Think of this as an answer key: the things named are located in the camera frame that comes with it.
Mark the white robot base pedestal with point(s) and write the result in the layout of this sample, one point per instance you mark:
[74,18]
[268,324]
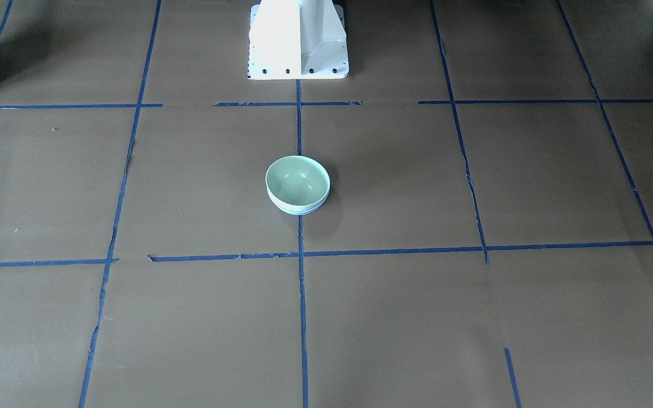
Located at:
[297,40]

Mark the blue bowl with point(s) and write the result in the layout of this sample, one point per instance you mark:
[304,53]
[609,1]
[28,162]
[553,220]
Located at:
[295,210]

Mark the green bowl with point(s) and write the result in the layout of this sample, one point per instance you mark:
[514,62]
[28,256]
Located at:
[297,179]

